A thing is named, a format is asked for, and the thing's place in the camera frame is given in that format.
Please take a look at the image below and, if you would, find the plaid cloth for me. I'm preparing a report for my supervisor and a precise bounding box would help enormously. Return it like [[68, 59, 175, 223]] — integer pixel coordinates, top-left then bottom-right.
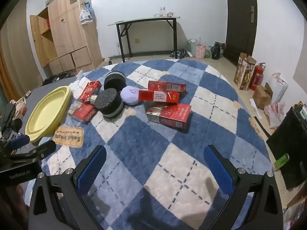
[[170, 48, 190, 59]]

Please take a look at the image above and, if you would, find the dark grey jacket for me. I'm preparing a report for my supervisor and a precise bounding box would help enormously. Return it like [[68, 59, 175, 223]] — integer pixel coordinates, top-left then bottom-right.
[[0, 103, 23, 137]]

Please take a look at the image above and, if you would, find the beige curtain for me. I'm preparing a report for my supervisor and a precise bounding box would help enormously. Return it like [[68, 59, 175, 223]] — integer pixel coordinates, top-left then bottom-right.
[[0, 0, 44, 101]]

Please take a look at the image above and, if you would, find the black case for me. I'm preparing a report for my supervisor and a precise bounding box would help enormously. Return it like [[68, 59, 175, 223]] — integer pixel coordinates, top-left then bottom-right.
[[43, 72, 72, 85]]

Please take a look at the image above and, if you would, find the yellow collapsible basin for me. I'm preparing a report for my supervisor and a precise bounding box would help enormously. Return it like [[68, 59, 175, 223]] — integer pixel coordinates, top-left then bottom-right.
[[25, 86, 72, 142]]

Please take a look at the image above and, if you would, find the black cloth bag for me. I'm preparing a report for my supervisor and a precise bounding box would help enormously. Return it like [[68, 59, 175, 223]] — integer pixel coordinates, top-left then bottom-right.
[[266, 107, 307, 190]]

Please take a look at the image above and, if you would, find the white red plastic bag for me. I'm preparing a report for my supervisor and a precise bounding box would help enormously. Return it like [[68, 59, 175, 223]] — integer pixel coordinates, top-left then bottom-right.
[[264, 103, 287, 128]]

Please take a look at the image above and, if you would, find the brown cardboard box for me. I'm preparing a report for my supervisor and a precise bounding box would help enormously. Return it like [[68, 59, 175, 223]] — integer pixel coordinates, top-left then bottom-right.
[[252, 83, 272, 109]]

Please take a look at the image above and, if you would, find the printed cardboard box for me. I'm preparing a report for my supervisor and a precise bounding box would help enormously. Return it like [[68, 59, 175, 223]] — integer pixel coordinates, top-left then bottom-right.
[[233, 53, 257, 91]]

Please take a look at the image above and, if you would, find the pink packet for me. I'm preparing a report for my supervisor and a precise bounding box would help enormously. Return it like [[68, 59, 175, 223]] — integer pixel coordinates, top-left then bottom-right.
[[195, 44, 207, 58]]

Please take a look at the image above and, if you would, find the beige cloth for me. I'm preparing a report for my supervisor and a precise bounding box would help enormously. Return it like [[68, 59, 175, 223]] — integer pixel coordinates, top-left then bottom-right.
[[14, 97, 28, 118]]

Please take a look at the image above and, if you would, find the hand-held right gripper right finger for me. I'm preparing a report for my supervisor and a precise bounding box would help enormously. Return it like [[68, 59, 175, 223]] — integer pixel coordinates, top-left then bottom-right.
[[203, 144, 285, 230]]

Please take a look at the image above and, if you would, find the white paper bag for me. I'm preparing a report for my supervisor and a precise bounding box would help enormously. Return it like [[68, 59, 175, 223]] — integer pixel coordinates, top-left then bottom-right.
[[265, 73, 289, 104]]

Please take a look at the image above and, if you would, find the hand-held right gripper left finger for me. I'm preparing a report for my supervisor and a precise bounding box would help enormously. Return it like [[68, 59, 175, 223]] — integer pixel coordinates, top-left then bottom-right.
[[28, 145, 107, 230]]

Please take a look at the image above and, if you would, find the black folding table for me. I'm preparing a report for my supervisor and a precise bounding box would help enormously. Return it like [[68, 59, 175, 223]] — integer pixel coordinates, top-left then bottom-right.
[[108, 16, 181, 63]]

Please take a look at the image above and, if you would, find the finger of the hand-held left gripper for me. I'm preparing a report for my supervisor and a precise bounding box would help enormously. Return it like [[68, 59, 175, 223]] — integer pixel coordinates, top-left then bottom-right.
[[12, 140, 57, 161], [8, 135, 30, 150]]

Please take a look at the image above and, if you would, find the green lighter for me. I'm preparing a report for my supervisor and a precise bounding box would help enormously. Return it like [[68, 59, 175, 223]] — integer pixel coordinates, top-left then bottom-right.
[[274, 154, 290, 169]]

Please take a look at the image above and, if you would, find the white towel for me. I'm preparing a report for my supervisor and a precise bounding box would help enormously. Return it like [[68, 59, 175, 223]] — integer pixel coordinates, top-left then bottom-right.
[[69, 70, 90, 96]]

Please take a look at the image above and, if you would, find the white green bag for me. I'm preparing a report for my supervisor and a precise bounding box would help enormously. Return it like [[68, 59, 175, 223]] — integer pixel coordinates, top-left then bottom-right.
[[187, 38, 199, 51]]

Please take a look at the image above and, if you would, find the white paper strip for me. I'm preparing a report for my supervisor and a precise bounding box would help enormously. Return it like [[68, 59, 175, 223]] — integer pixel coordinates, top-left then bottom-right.
[[249, 98, 260, 118]]

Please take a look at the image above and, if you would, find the white printed plastic bag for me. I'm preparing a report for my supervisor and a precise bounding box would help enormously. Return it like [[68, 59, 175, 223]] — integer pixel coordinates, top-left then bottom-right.
[[80, 8, 94, 25]]

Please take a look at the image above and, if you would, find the blue checkered blanket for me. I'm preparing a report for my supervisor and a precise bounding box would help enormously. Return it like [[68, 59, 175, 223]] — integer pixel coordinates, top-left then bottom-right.
[[41, 59, 274, 230]]

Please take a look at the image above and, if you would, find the wooden wardrobe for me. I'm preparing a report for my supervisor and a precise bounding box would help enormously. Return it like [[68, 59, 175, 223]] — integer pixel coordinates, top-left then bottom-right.
[[30, 0, 103, 75]]

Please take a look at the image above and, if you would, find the dark brown door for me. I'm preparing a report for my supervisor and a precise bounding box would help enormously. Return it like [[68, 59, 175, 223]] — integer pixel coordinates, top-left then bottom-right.
[[225, 0, 258, 66]]

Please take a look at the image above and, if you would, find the black round sponge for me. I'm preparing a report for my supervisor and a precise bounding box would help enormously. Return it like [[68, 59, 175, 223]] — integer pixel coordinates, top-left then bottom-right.
[[104, 71, 127, 92], [94, 88, 124, 122]]

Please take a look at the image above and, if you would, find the grey bed sheet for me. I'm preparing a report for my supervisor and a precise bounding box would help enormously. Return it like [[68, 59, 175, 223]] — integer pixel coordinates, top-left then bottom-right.
[[7, 71, 81, 149]]

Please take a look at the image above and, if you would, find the purple plush toy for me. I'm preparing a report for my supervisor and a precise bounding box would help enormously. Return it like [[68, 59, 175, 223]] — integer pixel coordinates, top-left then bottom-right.
[[120, 85, 140, 105]]

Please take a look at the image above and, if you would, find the red cigarette box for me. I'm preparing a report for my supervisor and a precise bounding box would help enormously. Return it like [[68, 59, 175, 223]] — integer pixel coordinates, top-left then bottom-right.
[[79, 81, 102, 103], [147, 80, 187, 93], [68, 101, 97, 124], [146, 103, 192, 132], [138, 89, 180, 104]]

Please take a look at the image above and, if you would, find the red fire extinguisher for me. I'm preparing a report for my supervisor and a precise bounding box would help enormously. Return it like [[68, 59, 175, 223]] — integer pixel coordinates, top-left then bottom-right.
[[248, 62, 266, 91]]

